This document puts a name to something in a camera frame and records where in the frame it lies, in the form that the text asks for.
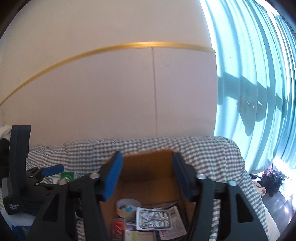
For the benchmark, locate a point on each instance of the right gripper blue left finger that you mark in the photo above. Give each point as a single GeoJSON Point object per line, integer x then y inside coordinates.
{"type": "Point", "coordinates": [56, 218]}

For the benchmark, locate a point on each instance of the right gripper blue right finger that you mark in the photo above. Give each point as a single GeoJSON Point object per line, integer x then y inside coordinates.
{"type": "Point", "coordinates": [237, 220]}

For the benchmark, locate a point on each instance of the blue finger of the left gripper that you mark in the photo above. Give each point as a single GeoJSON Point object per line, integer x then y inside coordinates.
{"type": "Point", "coordinates": [52, 170]}

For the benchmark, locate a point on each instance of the white green medicine box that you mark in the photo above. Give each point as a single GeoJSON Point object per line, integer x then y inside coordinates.
{"type": "Point", "coordinates": [69, 176]}

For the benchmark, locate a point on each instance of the orange teal carton box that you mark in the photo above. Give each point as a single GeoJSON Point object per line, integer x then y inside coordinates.
{"type": "Point", "coordinates": [131, 234]}

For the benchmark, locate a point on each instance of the tape roll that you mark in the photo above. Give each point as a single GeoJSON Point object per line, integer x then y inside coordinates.
{"type": "Point", "coordinates": [126, 208]}

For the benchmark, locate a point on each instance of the red small box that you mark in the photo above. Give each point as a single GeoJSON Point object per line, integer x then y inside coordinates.
{"type": "Point", "coordinates": [118, 229]}

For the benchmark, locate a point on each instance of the black clothes pile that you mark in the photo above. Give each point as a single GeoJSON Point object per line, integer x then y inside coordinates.
{"type": "Point", "coordinates": [4, 157]}

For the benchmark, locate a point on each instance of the dark items on floor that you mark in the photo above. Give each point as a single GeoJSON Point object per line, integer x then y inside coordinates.
{"type": "Point", "coordinates": [268, 181]}

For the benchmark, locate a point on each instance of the black phone-like card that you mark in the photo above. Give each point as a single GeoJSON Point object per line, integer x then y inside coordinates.
{"type": "Point", "coordinates": [179, 230]}

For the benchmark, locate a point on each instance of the white clothes pile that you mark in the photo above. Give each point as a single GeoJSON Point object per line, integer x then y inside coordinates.
{"type": "Point", "coordinates": [5, 132]}

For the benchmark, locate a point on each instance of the grey checkered cloth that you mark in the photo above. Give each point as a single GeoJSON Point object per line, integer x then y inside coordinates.
{"type": "Point", "coordinates": [216, 157]}

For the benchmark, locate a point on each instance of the silver blister pill pack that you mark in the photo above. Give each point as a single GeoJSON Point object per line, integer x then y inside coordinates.
{"type": "Point", "coordinates": [147, 219]}

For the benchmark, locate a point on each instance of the cardboard box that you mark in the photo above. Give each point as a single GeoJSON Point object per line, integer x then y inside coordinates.
{"type": "Point", "coordinates": [149, 178]}

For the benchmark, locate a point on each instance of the blue striped curtain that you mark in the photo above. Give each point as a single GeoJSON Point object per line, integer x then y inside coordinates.
{"type": "Point", "coordinates": [255, 57]}

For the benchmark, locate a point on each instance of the gold wall trim strip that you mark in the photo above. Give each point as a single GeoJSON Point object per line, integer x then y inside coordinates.
{"type": "Point", "coordinates": [117, 47]}

